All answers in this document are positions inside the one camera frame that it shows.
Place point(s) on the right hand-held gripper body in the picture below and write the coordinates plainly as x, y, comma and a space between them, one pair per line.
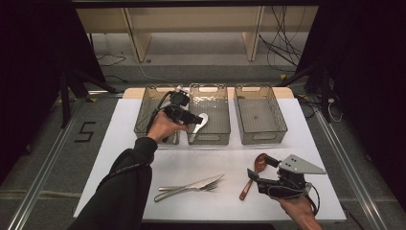
295, 167

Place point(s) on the clear grey plastic bin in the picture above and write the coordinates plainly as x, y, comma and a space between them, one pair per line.
217, 134
142, 127
265, 137

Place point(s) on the dark curtain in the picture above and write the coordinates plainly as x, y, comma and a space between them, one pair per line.
370, 80
32, 80

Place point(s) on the metal fork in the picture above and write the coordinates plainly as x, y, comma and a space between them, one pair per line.
212, 187

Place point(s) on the person's right hand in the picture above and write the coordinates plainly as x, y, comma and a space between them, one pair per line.
297, 209

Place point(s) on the yellow tape piece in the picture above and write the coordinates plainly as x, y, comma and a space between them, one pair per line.
283, 77
92, 100

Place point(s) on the light wooden desk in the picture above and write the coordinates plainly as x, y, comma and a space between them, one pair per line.
198, 19

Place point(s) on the person's left hand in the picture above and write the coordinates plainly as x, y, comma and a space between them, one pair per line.
164, 127

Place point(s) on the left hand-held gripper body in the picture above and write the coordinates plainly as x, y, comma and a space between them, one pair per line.
178, 102

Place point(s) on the white spoon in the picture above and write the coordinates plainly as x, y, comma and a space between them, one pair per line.
204, 119

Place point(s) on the black metal stand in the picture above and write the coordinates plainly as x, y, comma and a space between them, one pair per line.
325, 96
65, 102

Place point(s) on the aluminium floor rail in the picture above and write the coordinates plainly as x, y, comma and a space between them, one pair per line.
41, 172
351, 172

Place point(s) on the brown spoon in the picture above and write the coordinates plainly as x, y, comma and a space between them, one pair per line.
261, 161

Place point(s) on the white table sheet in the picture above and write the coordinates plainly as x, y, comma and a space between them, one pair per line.
223, 159

